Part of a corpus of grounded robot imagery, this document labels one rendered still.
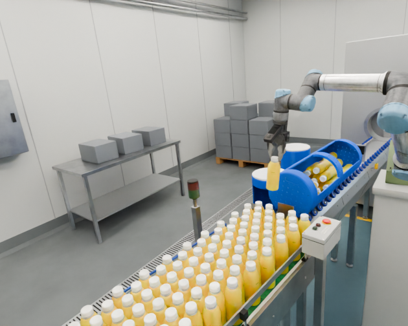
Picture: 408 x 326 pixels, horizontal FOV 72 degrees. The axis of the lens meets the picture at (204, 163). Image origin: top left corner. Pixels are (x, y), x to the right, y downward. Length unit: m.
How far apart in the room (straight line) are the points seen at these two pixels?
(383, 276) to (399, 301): 0.16
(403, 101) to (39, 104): 3.72
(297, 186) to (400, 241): 0.61
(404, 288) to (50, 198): 3.80
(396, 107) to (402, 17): 5.39
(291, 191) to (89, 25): 3.66
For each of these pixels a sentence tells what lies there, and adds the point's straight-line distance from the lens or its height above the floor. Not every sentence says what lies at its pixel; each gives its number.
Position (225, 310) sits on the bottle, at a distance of 1.18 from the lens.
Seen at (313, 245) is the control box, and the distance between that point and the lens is 1.37.
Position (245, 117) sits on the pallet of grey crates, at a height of 0.98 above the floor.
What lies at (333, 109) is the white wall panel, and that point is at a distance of 6.82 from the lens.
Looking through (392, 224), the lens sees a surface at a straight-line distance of 1.87.
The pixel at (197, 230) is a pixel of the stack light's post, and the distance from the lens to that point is 1.68.
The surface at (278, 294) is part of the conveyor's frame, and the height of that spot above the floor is 0.89.
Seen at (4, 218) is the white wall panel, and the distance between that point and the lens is 4.12.
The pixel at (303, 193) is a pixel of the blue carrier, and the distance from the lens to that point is 1.69.
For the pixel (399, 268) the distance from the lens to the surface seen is 2.00.
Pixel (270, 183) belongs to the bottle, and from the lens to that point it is 1.56.
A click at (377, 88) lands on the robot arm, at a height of 1.69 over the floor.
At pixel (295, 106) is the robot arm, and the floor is 1.63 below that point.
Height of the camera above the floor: 1.82
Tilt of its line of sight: 18 degrees down
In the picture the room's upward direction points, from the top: 6 degrees counter-clockwise
